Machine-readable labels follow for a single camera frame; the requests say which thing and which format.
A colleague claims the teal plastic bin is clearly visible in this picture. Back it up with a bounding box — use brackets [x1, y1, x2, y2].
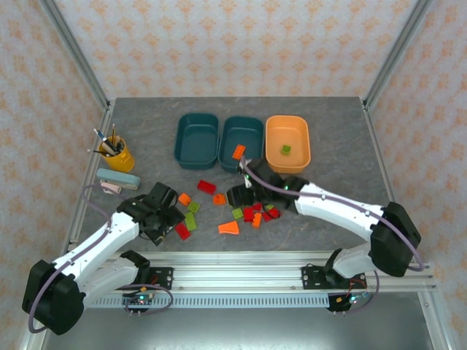
[172, 112, 220, 171]
[217, 115, 265, 174]

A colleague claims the teal eraser case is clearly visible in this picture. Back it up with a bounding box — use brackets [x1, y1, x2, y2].
[96, 168, 142, 190]

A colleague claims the orange plastic bin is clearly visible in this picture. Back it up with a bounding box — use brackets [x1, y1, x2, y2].
[265, 114, 312, 174]

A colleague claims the yellow pencil cup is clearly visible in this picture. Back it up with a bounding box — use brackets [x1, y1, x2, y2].
[99, 136, 136, 173]

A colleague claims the orange lego wedge piece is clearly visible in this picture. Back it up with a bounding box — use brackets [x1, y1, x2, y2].
[217, 220, 241, 236]

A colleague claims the controller board green light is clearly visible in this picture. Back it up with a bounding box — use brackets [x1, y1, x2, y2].
[337, 291, 368, 307]
[129, 291, 156, 306]

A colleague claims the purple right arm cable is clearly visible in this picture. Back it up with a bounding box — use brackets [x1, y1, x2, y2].
[239, 156, 426, 273]

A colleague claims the aluminium table side rail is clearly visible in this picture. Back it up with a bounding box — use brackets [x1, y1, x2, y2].
[68, 104, 115, 253]
[362, 101, 416, 263]

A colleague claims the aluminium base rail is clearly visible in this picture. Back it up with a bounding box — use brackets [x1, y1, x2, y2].
[45, 250, 438, 293]

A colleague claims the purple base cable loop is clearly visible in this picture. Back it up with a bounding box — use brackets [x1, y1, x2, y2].
[122, 285, 175, 317]
[330, 269, 381, 315]

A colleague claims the slotted grey cable tray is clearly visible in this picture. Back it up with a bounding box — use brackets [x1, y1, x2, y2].
[90, 295, 342, 309]

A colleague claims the aluminium frame post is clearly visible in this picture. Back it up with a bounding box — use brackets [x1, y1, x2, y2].
[39, 0, 111, 110]
[363, 0, 434, 107]

